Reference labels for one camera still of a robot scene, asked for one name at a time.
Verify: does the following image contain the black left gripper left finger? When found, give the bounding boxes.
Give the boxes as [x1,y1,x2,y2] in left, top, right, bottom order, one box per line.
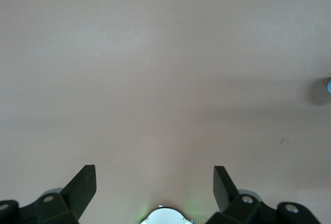
[0,164,97,224]

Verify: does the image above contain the brown table cover mat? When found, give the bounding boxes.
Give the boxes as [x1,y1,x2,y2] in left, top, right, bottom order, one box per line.
[0,0,331,224]

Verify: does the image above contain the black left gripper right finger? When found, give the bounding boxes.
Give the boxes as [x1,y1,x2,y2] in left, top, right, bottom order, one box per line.
[206,166,321,224]

